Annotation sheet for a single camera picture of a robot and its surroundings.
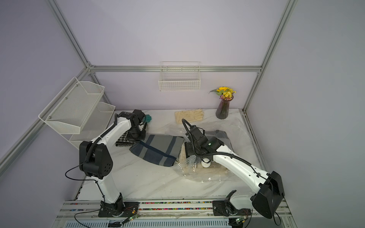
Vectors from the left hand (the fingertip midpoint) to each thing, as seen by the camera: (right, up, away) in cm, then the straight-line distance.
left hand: (138, 142), depth 88 cm
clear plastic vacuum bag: (+62, +5, +12) cm, 63 cm away
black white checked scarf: (+54, +4, +6) cm, 54 cm away
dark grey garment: (+15, -5, +5) cm, 16 cm away
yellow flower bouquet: (+58, +33, +10) cm, 68 cm away
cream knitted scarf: (+34, -11, -10) cm, 37 cm away
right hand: (+34, -2, -8) cm, 35 cm away
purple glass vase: (+59, +22, +22) cm, 66 cm away
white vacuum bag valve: (+41, -12, -8) cm, 44 cm away
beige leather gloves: (+33, +19, +28) cm, 47 cm away
